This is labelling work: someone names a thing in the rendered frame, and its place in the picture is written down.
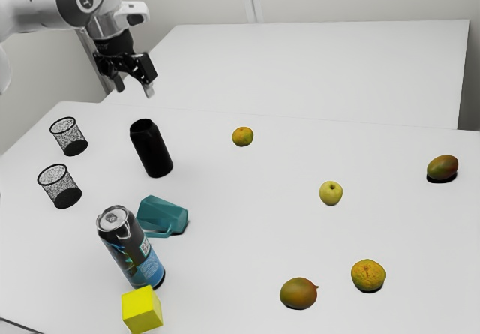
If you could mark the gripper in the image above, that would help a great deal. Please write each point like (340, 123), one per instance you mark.
(114, 47)

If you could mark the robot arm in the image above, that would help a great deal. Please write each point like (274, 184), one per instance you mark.
(33, 3)

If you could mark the plain black can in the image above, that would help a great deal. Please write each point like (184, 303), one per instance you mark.
(150, 148)

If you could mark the black mesh pen holder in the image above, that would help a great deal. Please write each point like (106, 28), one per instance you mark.
(58, 185)
(68, 136)

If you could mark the small orange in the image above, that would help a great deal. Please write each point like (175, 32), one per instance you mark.
(242, 136)

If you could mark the teal faceted mug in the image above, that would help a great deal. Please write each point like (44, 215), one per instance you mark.
(161, 215)

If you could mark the blue printed drink can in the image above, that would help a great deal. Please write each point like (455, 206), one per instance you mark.
(129, 247)

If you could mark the yellow-green apple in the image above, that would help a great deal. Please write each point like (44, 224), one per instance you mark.
(330, 193)

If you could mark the yellow block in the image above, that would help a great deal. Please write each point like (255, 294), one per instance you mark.
(141, 308)

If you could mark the red-green mango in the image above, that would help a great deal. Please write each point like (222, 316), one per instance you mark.
(298, 292)
(442, 167)

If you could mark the large bumpy orange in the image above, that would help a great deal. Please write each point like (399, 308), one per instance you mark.
(368, 275)

